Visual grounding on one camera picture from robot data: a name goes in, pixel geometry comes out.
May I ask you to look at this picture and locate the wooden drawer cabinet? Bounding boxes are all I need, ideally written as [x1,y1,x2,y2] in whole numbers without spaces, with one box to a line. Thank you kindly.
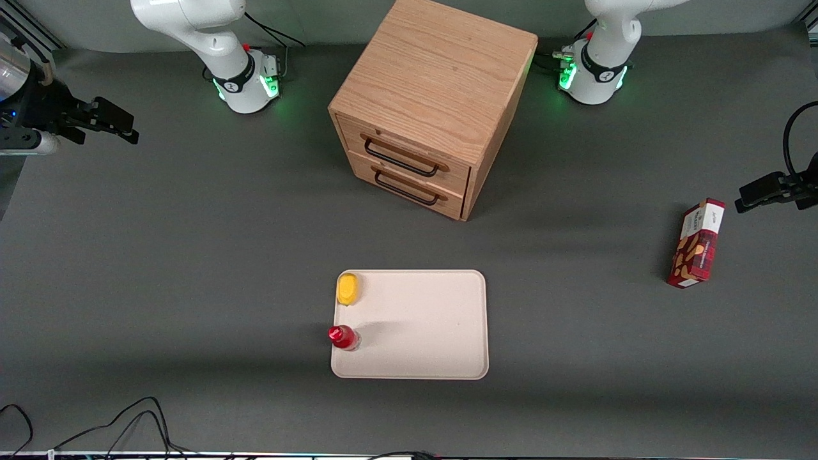
[328,0,539,222]

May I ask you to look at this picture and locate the yellow squeeze bottle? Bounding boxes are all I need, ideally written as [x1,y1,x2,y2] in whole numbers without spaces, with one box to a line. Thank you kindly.
[336,273,360,307]

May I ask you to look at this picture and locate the aluminium frame rail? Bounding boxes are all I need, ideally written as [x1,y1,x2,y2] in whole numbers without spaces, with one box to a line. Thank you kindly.
[0,10,66,52]

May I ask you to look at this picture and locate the red cracker box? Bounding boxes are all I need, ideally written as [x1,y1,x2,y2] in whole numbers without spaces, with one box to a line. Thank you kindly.
[667,198,727,289]

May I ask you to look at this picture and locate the red capped bottle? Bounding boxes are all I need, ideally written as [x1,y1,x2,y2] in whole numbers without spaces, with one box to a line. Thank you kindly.
[328,325,362,352]

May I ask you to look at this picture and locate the wooden drawer with box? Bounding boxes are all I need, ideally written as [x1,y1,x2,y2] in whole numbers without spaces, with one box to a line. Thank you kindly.
[337,117,472,196]

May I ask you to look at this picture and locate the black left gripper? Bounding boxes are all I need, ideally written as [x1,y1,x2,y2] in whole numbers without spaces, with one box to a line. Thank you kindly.
[734,152,818,214]

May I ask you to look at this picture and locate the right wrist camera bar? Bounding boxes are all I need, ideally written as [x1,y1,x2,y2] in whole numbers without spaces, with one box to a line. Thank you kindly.
[0,128,61,157]

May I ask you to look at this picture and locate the black metal drawer handle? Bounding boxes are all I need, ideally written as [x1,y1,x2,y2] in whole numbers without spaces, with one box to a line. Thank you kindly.
[373,167,443,207]
[364,134,449,178]

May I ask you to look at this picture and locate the black long floor cable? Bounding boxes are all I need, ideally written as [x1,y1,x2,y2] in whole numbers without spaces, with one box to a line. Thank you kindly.
[54,396,196,458]

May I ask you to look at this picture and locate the black looped floor cable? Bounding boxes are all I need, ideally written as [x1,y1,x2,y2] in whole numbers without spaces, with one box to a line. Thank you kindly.
[0,403,34,458]

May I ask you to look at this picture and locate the beige rectangular tray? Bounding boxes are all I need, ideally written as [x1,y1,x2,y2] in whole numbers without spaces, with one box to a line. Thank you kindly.
[330,269,490,381]

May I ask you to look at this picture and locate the black right base cable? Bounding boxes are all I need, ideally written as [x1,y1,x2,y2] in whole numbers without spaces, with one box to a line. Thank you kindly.
[245,11,307,50]

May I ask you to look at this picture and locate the black looped gripper cable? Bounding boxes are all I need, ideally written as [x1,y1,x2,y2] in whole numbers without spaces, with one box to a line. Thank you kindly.
[782,101,818,180]

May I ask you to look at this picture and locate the black base cable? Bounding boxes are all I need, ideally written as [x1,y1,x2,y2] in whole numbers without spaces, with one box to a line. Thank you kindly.
[536,18,599,72]
[245,11,307,50]

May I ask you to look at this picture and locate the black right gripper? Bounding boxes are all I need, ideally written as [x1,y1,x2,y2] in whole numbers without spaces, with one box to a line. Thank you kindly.
[0,61,140,145]

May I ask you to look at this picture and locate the black left base cable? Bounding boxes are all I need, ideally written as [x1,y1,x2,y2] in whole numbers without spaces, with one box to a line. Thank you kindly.
[536,18,599,72]

